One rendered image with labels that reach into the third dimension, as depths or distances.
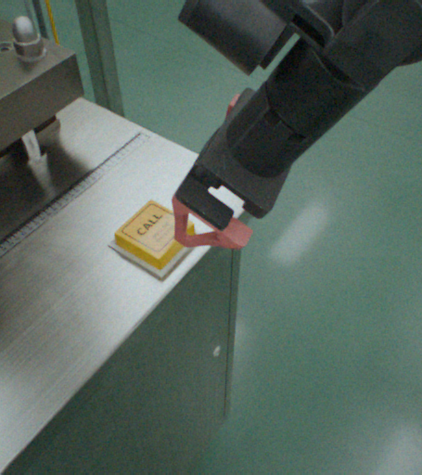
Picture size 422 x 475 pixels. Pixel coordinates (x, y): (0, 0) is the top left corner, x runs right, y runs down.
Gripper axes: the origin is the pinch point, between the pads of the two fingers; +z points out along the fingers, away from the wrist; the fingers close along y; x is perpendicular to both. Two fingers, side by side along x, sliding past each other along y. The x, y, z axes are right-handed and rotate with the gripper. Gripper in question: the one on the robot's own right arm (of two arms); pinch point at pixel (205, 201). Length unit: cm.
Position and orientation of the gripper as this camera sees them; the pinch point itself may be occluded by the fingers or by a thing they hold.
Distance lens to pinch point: 50.0
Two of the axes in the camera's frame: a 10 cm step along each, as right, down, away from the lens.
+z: -4.6, 4.2, 7.9
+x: 8.1, 5.7, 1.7
